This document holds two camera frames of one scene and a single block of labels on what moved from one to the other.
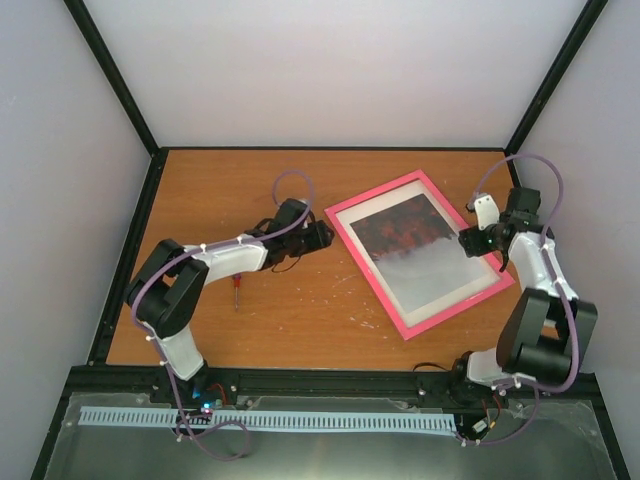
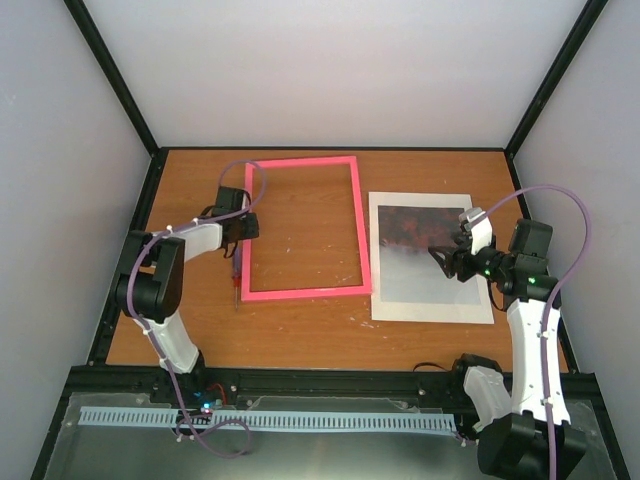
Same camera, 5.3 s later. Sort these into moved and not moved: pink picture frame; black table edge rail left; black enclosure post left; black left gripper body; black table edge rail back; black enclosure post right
Moved: pink picture frame; black left gripper body
Not moved: black enclosure post left; black enclosure post right; black table edge rail back; black table edge rail left
